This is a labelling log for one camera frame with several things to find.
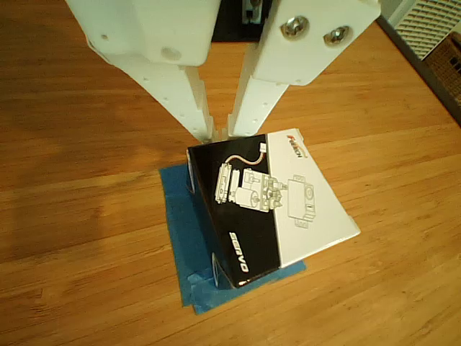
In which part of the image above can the black white servo box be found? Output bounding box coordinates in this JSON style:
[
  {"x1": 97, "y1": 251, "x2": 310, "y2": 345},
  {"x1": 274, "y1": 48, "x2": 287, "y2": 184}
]
[{"x1": 185, "y1": 126, "x2": 362, "y2": 290}]

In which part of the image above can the blue paper target sheet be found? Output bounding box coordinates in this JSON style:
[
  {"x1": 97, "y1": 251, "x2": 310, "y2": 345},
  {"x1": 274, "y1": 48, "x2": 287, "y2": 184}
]
[{"x1": 158, "y1": 164, "x2": 309, "y2": 317}]

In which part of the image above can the brown wicker basket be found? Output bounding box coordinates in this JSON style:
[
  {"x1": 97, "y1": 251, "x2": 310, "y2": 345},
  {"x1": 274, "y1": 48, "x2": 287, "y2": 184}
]
[{"x1": 421, "y1": 31, "x2": 461, "y2": 122}]

